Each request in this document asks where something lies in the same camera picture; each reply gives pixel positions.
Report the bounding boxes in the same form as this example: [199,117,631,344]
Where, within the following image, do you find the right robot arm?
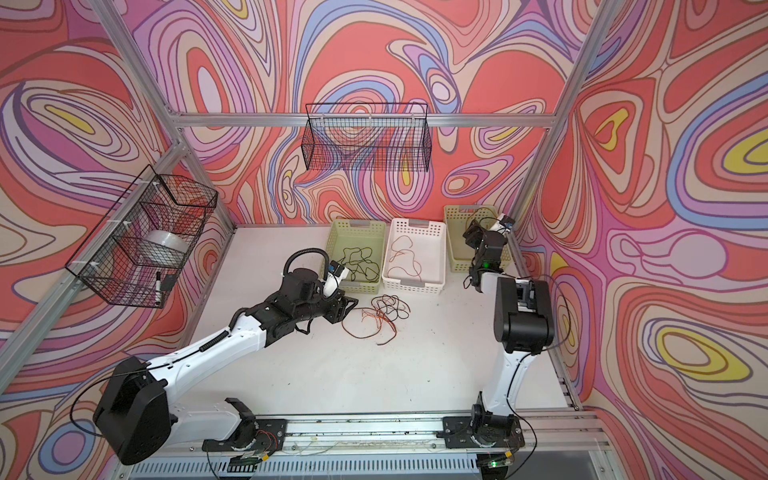
[463,215,555,448]

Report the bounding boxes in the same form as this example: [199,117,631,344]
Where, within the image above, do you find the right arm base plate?
[436,415,526,451]

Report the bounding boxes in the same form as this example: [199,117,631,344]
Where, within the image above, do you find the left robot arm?
[93,248,358,465]

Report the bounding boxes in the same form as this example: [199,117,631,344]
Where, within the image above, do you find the black wire basket back wall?
[301,101,432,173]

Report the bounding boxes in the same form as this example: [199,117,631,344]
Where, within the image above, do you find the left green plastic basket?
[326,219,387,295]

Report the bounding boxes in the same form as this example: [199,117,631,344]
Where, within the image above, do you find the orange cable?
[387,235,425,283]
[463,206,500,229]

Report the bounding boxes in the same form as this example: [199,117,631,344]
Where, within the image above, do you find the right green plastic basket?
[443,205,499,274]

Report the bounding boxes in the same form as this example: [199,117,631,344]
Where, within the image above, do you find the green plastic basket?
[443,205,499,274]
[326,219,387,295]

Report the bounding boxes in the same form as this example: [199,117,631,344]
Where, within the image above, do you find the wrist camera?
[323,260,349,298]
[490,214,515,235]

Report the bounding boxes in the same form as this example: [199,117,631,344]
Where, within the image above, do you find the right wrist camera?
[490,214,515,235]

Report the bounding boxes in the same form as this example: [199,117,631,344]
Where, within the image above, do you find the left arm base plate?
[202,418,288,454]

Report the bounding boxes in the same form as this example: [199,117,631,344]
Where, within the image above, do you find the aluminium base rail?
[119,410,613,457]

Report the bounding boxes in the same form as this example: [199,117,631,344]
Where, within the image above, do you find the white plastic basket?
[381,218,447,295]

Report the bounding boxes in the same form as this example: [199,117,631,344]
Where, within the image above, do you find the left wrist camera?
[323,260,349,298]

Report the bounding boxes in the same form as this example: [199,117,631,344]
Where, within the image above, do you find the black wire basket left wall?
[65,166,218,309]

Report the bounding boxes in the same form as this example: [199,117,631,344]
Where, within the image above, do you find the white bowl in wire basket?
[142,230,188,253]

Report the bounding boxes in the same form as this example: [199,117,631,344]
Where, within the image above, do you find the black marker in wire basket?
[154,271,163,306]

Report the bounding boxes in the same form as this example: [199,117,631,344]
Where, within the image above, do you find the red cable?
[341,293,413,347]

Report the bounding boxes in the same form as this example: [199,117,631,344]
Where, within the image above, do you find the black cable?
[333,244,382,283]

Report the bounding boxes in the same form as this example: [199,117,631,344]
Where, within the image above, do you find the black wire basket wall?
[301,101,432,173]
[65,166,218,309]

